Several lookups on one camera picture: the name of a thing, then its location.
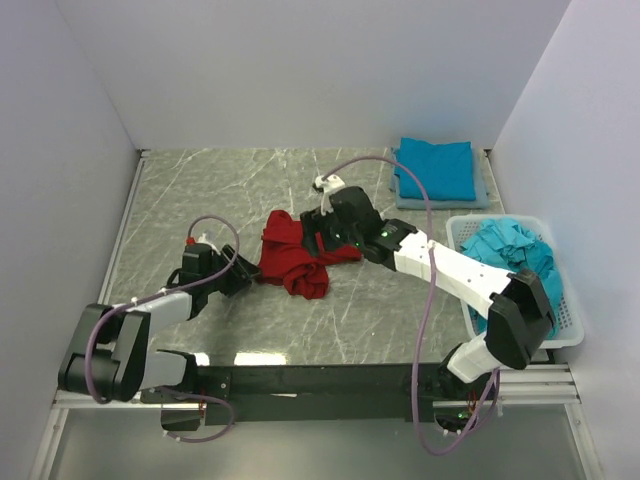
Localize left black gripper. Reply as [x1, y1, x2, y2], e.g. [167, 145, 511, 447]
[203, 244, 262, 297]

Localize red t shirt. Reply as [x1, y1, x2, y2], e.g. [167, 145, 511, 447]
[258, 210, 362, 300]

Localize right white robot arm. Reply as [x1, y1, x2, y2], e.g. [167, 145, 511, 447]
[300, 186, 555, 399]

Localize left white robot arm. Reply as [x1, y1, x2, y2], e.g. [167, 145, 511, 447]
[57, 243, 261, 403]

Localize black base beam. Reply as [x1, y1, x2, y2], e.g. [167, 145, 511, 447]
[139, 362, 471, 434]

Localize white plastic basket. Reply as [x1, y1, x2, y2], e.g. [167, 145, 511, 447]
[446, 214, 584, 349]

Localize folded blue t shirt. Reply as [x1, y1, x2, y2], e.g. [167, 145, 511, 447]
[395, 137, 476, 201]

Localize folded grey-blue t shirt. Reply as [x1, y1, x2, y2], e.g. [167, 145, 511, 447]
[389, 149, 490, 210]

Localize crumpled teal t shirt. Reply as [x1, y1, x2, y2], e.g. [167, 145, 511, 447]
[460, 217, 564, 317]

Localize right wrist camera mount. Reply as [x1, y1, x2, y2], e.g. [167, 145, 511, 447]
[313, 174, 346, 216]

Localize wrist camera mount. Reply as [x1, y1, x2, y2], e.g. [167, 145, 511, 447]
[186, 232, 218, 252]
[313, 174, 346, 216]

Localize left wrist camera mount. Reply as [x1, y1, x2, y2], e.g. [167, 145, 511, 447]
[186, 232, 218, 252]

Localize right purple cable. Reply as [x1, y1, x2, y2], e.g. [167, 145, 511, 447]
[322, 155, 501, 456]

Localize purple cable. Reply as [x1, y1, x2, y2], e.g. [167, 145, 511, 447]
[322, 155, 501, 456]
[84, 214, 241, 444]

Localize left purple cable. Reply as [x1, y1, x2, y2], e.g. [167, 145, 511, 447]
[84, 214, 241, 444]

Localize aluminium frame rail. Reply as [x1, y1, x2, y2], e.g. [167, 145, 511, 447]
[58, 172, 555, 423]

